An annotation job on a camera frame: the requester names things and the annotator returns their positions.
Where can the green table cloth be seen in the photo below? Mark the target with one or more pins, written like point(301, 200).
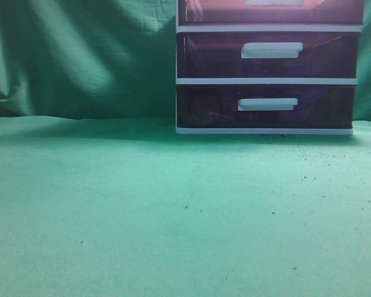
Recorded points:
point(130, 208)

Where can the white plastic drawer cabinet frame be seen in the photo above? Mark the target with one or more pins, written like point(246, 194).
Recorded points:
point(269, 104)

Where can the translucent purple drawer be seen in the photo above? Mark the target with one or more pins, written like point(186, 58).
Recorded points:
point(214, 12)
point(216, 106)
point(330, 55)

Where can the green cloth backdrop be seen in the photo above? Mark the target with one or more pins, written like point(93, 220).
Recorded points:
point(87, 59)

